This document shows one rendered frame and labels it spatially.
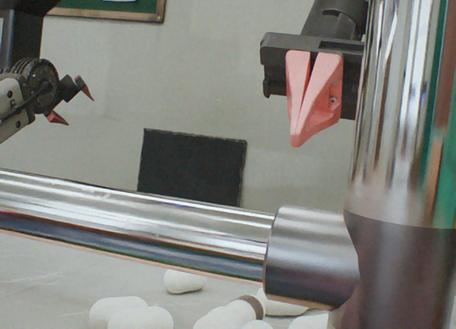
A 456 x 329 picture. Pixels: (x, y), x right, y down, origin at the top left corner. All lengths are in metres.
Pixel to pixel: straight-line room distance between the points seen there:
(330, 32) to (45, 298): 0.32
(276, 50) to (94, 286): 0.24
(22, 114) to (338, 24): 0.71
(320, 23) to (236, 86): 1.91
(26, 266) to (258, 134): 2.03
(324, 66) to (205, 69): 2.00
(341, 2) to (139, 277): 0.32
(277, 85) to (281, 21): 1.90
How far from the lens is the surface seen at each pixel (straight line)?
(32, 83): 1.15
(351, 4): 0.58
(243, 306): 0.34
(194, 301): 0.40
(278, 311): 0.38
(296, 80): 0.48
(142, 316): 0.31
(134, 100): 2.56
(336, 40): 0.51
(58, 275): 0.43
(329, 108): 0.51
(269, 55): 0.51
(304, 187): 2.41
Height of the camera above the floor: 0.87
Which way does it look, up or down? 5 degrees down
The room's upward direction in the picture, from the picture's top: 6 degrees clockwise
